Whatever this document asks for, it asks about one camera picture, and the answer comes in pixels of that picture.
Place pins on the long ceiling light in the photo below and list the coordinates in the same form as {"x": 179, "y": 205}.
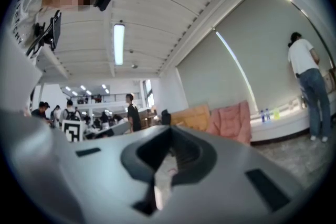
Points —
{"x": 119, "y": 43}

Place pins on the yellow bottle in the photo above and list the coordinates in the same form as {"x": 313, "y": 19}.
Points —
{"x": 276, "y": 113}

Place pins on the black chair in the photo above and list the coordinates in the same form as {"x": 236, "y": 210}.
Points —
{"x": 166, "y": 117}

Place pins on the white window ledge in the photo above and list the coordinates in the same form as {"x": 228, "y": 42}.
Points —
{"x": 281, "y": 126}

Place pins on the orange jacket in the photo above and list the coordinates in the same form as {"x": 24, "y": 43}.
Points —
{"x": 191, "y": 116}

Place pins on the black chest-mounted device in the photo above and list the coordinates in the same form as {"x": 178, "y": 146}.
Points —
{"x": 50, "y": 31}

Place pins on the person's white printed shirt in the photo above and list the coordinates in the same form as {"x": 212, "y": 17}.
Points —
{"x": 25, "y": 21}

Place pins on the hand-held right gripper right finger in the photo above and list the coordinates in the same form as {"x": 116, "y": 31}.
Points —
{"x": 225, "y": 191}

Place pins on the blue-capped water bottle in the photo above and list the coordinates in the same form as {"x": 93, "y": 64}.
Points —
{"x": 267, "y": 114}
{"x": 262, "y": 116}

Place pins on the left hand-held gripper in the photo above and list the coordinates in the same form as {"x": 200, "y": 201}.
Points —
{"x": 72, "y": 130}

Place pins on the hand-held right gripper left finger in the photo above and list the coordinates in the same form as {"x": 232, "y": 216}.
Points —
{"x": 78, "y": 181}

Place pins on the small grey roller blind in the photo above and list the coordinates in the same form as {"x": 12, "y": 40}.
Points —
{"x": 212, "y": 76}

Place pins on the large grey roller blind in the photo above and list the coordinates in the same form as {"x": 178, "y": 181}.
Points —
{"x": 265, "y": 44}

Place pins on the pink jacket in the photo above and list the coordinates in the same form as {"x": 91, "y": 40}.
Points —
{"x": 230, "y": 123}

